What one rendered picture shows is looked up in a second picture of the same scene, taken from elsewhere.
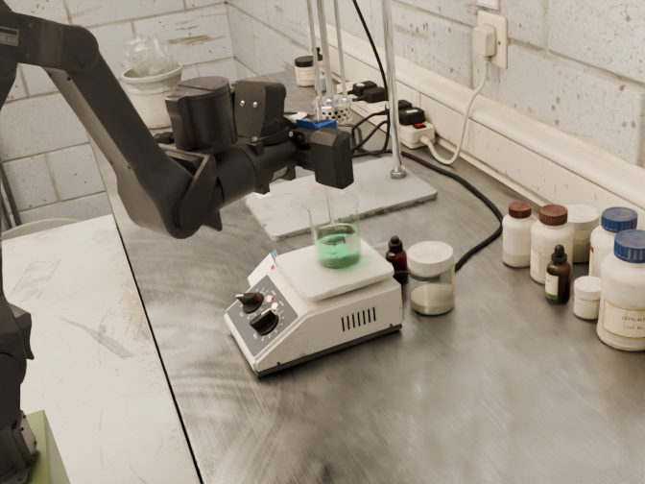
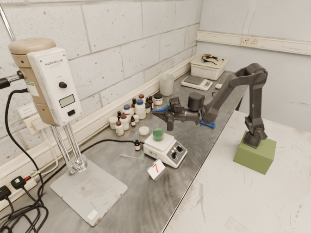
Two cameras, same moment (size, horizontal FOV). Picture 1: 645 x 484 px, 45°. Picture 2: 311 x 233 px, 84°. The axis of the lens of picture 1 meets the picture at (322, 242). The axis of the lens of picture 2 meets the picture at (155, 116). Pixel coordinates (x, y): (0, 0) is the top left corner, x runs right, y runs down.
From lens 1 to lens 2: 1.39 m
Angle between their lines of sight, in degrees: 100
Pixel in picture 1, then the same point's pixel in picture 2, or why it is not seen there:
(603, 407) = not seen: hidden behind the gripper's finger
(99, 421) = (219, 172)
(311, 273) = (165, 140)
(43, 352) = (218, 209)
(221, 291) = (162, 183)
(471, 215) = (98, 147)
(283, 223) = (117, 188)
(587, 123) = (87, 111)
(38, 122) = not seen: outside the picture
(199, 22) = not seen: outside the picture
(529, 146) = (82, 128)
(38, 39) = (241, 71)
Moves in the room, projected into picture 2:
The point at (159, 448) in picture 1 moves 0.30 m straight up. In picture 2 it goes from (214, 156) to (227, 109)
